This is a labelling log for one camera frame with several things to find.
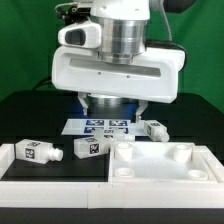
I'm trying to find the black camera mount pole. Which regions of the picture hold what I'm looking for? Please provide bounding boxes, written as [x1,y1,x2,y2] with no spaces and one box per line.
[55,2,90,25]

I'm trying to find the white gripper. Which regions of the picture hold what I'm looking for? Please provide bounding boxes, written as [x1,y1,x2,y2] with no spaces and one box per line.
[52,46,185,123]

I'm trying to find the white square tabletop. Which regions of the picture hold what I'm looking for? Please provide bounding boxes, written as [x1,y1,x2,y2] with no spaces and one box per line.
[108,141,224,183]

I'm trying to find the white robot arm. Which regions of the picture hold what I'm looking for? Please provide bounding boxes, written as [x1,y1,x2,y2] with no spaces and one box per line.
[52,0,197,121]

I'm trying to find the white U-shaped fence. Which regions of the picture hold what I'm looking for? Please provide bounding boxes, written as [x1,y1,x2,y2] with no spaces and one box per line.
[0,143,224,210]

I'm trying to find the black cables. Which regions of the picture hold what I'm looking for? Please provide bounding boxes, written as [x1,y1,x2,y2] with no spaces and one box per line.
[31,77,53,92]

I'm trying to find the white sheet with tags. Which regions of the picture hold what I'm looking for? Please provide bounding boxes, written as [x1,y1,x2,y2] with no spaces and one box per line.
[62,119,145,136]

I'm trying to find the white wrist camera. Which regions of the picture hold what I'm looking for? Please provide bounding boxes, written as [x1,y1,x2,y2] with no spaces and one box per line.
[58,21,102,49]

